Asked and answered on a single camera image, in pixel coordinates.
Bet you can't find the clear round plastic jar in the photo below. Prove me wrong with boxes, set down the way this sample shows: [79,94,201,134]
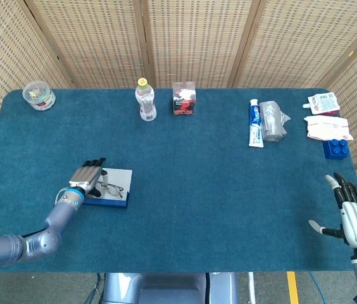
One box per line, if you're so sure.
[22,80,56,111]

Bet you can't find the white spouted pouch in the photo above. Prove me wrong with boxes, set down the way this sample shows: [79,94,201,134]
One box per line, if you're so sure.
[302,92,341,115]

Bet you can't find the blue carpet table mat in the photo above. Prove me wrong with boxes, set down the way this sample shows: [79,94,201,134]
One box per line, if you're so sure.
[0,87,357,274]

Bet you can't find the blue building block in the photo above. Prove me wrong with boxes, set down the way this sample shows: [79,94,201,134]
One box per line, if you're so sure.
[322,138,351,160]

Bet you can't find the red snack box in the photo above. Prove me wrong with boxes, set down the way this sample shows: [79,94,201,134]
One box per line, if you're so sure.
[171,81,197,117]

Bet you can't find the blue floor cable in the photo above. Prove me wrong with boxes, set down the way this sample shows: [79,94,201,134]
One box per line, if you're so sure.
[310,272,328,304]

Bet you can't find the clear bottle with green cap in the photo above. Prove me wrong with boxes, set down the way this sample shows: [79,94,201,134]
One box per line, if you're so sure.
[134,78,158,122]

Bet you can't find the blue white toothpaste tube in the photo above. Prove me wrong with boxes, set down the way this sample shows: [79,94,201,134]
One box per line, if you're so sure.
[248,98,265,148]

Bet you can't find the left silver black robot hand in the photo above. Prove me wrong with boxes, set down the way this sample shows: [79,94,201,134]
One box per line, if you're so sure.
[68,157,109,197]

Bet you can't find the white pink plastic packet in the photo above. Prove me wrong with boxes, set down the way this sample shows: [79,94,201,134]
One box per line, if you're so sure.
[303,115,354,141]

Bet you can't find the woven wicker folding screen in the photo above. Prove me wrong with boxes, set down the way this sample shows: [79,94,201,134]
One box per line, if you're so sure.
[0,0,357,203]

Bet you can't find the blue folding glasses case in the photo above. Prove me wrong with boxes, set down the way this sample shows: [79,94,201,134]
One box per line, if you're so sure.
[82,167,134,209]

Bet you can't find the white metal post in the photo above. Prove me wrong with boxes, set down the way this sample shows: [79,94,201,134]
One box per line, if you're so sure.
[247,272,257,304]

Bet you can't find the wire-frame eyeglasses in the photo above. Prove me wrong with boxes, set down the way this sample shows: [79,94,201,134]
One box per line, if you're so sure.
[97,180,125,199]

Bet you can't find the grey cable bundle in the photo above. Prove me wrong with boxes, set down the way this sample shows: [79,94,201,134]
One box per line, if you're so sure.
[85,272,106,304]

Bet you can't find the grey garbage bag roll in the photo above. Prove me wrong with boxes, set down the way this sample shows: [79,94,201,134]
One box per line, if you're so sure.
[258,100,292,143]

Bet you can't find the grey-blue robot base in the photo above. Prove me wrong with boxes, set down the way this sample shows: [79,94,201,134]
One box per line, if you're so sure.
[101,272,239,304]

